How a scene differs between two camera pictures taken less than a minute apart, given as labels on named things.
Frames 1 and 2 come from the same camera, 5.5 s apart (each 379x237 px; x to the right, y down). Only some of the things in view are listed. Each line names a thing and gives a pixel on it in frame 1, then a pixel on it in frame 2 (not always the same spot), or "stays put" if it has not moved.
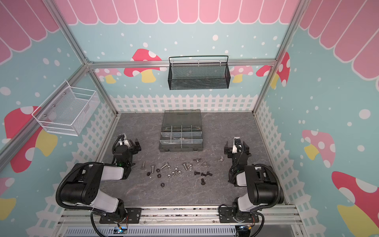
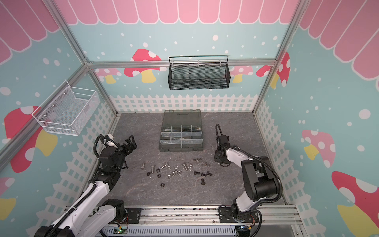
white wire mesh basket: [68, 110] stays put
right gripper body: [237, 149] -> [220, 158]
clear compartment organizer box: [181, 131] stays put
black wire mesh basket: [200, 72] stays put
